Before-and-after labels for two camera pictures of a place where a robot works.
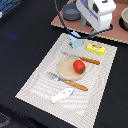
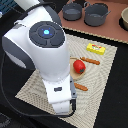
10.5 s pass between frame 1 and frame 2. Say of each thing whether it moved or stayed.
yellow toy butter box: stayed
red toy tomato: stayed
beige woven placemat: stayed
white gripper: moved
